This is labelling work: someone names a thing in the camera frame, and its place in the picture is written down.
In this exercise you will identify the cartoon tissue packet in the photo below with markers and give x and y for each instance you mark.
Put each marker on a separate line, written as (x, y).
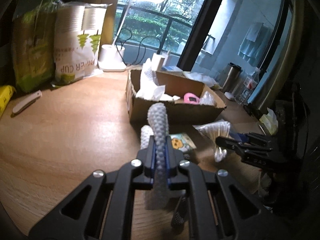
(182, 142)

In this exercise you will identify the cotton swab bag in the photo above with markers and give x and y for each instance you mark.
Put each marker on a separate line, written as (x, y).
(213, 130)

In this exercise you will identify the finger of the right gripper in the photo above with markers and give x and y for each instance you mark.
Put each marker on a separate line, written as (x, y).
(254, 138)
(230, 144)

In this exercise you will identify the yellow package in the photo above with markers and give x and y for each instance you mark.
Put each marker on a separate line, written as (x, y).
(6, 93)

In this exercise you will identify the brown cardboard box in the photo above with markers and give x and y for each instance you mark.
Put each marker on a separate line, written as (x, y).
(179, 113)

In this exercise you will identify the pink fluffy plush item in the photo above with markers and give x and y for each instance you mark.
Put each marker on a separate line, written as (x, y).
(191, 98)

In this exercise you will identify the bubble wrap piece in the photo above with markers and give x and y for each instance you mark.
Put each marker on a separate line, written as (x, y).
(207, 99)

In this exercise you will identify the white textured paper towel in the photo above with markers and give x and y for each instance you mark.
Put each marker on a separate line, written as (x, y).
(149, 87)

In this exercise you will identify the white textured cloth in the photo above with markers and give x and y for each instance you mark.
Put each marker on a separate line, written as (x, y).
(157, 127)

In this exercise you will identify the steel thermos mug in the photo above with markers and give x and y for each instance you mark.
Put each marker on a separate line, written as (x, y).
(232, 76)

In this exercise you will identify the white USB charger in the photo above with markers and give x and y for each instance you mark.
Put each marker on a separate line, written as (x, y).
(157, 62)

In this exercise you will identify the clear plastic water bottle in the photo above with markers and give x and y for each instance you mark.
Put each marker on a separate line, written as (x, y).
(248, 86)

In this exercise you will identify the green paper cup bag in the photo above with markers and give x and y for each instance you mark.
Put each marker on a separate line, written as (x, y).
(33, 42)

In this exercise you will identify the white folding knife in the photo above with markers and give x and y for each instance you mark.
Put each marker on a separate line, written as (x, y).
(29, 100)

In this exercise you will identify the white plug adapter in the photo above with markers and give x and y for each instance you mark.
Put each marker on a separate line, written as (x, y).
(167, 57)

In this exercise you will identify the white earbuds case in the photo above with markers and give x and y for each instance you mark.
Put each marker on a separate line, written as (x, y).
(229, 96)

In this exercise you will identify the white wipes pack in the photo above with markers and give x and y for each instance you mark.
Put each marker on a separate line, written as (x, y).
(207, 80)

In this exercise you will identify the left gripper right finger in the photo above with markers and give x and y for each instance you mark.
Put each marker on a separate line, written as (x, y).
(170, 165)

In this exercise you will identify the hanging blue towel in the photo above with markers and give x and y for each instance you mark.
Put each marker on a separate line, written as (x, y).
(254, 43)

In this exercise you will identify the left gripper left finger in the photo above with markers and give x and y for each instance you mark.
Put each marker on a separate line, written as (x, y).
(146, 179)

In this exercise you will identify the white power strip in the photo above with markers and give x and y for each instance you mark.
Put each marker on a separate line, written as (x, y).
(171, 69)

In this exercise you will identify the paper cup sleeve bag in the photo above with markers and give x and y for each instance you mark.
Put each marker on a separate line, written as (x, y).
(77, 37)

